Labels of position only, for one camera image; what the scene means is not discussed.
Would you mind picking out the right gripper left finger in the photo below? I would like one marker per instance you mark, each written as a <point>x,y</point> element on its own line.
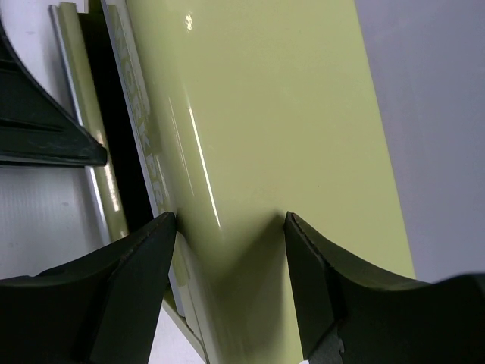
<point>100,308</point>

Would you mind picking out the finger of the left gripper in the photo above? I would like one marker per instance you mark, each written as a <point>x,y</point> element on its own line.
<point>35,128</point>

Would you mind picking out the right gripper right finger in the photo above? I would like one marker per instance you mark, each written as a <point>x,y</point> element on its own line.
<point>351,311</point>

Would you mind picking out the drawer of chest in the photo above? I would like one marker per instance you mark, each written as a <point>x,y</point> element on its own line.
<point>145,131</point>

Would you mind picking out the green metal drawer chest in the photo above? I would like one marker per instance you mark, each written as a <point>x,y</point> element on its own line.
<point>264,108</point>

